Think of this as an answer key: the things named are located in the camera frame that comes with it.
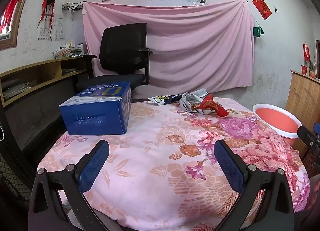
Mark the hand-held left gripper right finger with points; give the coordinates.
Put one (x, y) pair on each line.
(228, 166)

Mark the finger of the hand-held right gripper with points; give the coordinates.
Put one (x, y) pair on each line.
(306, 134)
(317, 128)

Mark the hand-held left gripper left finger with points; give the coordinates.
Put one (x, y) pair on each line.
(93, 166)

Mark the orange bin with white rim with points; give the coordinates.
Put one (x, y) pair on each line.
(275, 121)

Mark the small gold wrapper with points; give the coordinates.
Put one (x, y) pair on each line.
(232, 111)

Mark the red wrapper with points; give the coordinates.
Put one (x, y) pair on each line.
(212, 104)

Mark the colourful printed packet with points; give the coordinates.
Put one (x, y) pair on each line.
(195, 107)

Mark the grey wrapper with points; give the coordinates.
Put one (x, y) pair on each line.
(192, 96)

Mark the blue white snack wrapper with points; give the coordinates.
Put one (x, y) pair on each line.
(162, 99)

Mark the person's right hand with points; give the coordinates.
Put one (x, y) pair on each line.
(315, 191)

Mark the wooden cabinet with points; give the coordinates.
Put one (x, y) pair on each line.
(302, 96)

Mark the blue cardboard box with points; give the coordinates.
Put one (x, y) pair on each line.
(92, 118)

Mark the red paper cup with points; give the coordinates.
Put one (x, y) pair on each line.
(304, 69)

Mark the floral pink blanket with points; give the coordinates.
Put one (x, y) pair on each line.
(155, 146)

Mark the red packet on counter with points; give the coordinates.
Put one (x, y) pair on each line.
(306, 52)

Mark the dark desk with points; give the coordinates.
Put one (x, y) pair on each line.
(25, 126)

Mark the stack of papers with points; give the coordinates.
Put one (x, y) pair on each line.
(16, 90)
(70, 71)

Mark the wooden desk shelf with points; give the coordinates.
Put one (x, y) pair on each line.
(47, 64)

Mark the stack of books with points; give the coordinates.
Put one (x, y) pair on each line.
(68, 52)

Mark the black mesh office chair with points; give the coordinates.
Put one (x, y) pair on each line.
(122, 45)

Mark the pink hanging sheet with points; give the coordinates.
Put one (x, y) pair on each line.
(195, 45)

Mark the red tassel ornament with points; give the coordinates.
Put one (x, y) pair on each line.
(46, 0)

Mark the red paper wall decoration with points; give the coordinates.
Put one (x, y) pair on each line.
(262, 7)

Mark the paper wall calendar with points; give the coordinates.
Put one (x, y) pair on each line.
(58, 29)

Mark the wooden window frame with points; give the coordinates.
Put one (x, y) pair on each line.
(15, 38)

